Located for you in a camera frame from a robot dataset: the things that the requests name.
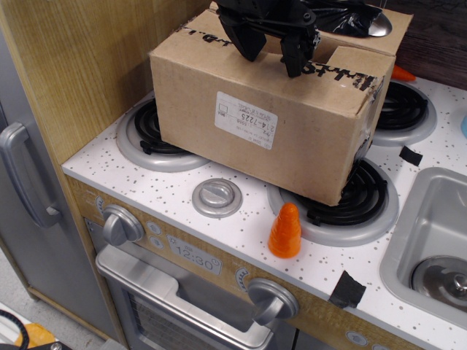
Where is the black tape piece front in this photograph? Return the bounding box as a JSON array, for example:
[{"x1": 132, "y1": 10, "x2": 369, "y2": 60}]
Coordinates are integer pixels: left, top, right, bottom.
[{"x1": 328, "y1": 271, "x2": 366, "y2": 309}]

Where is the grey toy fridge door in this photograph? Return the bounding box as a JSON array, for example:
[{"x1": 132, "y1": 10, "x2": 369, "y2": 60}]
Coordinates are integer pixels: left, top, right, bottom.
[{"x1": 1, "y1": 40, "x2": 124, "y2": 342}]

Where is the back right stove burner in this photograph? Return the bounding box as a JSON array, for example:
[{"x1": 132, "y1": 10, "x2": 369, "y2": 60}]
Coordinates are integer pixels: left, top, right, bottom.
[{"x1": 373, "y1": 81, "x2": 437, "y2": 147}]

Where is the spoon taped on back flap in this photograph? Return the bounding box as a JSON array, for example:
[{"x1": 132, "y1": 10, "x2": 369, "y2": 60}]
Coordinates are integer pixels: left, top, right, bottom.
[{"x1": 304, "y1": 0, "x2": 393, "y2": 38}]

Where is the front left stove burner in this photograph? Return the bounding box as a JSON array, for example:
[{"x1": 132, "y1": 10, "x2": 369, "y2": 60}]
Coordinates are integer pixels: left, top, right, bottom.
[{"x1": 117, "y1": 98, "x2": 209, "y2": 173}]

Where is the grey fridge door handle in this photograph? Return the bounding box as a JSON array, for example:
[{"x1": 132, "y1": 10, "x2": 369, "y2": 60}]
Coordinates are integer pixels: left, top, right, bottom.
[{"x1": 1, "y1": 122, "x2": 62, "y2": 228}]

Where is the orange carrot behind box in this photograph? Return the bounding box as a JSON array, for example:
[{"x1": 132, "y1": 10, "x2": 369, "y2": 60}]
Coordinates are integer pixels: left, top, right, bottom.
[{"x1": 391, "y1": 65, "x2": 417, "y2": 82}]

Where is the orange object on floor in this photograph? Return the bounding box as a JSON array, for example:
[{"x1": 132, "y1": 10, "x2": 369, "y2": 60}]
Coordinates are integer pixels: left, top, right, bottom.
[{"x1": 24, "y1": 323, "x2": 55, "y2": 349}]

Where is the black tape piece back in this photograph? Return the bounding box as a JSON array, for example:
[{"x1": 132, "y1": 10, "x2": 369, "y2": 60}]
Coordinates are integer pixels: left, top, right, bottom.
[{"x1": 398, "y1": 146, "x2": 423, "y2": 167}]

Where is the right silver oven knob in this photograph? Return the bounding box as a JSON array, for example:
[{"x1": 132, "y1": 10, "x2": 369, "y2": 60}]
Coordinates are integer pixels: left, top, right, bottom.
[{"x1": 247, "y1": 278, "x2": 299, "y2": 325}]

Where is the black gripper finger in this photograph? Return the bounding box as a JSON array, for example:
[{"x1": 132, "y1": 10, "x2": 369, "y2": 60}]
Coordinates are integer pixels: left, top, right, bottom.
[
  {"x1": 280, "y1": 31, "x2": 320, "y2": 78},
  {"x1": 220, "y1": 16, "x2": 266, "y2": 61}
]

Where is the light blue object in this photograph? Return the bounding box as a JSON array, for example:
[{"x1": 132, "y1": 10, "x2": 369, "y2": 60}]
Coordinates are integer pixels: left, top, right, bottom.
[{"x1": 460, "y1": 116, "x2": 467, "y2": 138}]

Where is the silver round stovetop knob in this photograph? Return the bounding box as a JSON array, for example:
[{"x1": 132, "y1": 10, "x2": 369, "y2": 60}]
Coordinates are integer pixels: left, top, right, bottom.
[{"x1": 192, "y1": 178, "x2": 243, "y2": 219}]

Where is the grey toy sink basin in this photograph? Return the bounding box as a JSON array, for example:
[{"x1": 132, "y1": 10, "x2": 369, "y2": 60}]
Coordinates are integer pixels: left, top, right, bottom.
[{"x1": 380, "y1": 168, "x2": 466, "y2": 328}]

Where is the brown cardboard box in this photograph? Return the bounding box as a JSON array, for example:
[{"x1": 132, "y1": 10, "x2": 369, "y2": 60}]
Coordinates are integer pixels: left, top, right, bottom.
[{"x1": 150, "y1": 9, "x2": 412, "y2": 206}]

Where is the black cable on floor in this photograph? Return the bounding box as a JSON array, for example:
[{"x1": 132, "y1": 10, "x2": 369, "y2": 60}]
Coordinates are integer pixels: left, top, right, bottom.
[{"x1": 0, "y1": 309, "x2": 32, "y2": 347}]

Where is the silver oven knob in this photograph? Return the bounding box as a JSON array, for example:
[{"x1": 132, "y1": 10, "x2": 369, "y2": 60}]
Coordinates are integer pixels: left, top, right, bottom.
[
  {"x1": 247, "y1": 278, "x2": 299, "y2": 325},
  {"x1": 103, "y1": 204, "x2": 144, "y2": 246}
]

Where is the left silver oven knob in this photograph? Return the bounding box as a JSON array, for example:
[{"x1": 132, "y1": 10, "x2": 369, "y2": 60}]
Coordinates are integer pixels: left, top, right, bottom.
[{"x1": 103, "y1": 204, "x2": 144, "y2": 246}]

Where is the stove burner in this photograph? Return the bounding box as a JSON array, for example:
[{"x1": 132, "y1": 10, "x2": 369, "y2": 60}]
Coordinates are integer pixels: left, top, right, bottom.
[
  {"x1": 267, "y1": 159, "x2": 399, "y2": 247},
  {"x1": 373, "y1": 81, "x2": 437, "y2": 147},
  {"x1": 117, "y1": 98, "x2": 209, "y2": 173}
]

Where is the orange toy carrot cone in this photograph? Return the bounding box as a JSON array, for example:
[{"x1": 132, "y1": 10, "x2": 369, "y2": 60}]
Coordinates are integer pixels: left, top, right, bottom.
[{"x1": 268, "y1": 203, "x2": 301, "y2": 258}]

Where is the front right stove burner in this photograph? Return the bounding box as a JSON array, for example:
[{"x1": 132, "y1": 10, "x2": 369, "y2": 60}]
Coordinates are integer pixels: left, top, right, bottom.
[{"x1": 267, "y1": 159, "x2": 399, "y2": 247}]

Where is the silver oven door handle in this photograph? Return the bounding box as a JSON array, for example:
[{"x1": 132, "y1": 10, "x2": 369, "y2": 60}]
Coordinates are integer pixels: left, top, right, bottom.
[{"x1": 96, "y1": 246, "x2": 274, "y2": 349}]

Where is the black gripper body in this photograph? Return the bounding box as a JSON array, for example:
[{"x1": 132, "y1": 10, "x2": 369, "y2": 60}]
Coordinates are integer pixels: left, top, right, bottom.
[{"x1": 215, "y1": 1, "x2": 316, "y2": 36}]

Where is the black tape piece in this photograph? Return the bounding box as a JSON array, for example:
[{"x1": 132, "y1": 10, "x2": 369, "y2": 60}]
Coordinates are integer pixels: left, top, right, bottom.
[
  {"x1": 328, "y1": 271, "x2": 366, "y2": 309},
  {"x1": 398, "y1": 146, "x2": 423, "y2": 167}
]

